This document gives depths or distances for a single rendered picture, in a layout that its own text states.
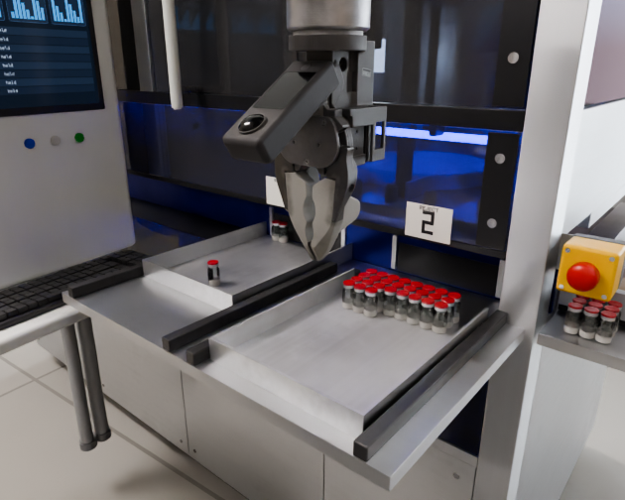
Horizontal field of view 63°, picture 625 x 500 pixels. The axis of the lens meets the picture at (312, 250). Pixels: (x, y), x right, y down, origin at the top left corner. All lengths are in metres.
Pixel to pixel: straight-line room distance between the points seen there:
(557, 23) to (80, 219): 1.09
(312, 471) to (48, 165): 0.95
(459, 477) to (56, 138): 1.12
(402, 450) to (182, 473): 1.36
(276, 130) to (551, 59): 0.47
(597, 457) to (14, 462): 2.00
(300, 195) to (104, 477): 1.57
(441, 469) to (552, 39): 0.77
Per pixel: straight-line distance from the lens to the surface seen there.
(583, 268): 0.78
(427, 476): 1.13
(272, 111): 0.44
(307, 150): 0.48
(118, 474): 1.95
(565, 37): 0.79
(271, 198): 1.10
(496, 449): 1.01
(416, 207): 0.89
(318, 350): 0.75
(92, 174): 1.38
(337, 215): 0.48
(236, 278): 1.00
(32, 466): 2.09
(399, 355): 0.75
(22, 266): 1.33
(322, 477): 1.35
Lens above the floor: 1.27
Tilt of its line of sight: 20 degrees down
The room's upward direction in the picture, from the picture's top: straight up
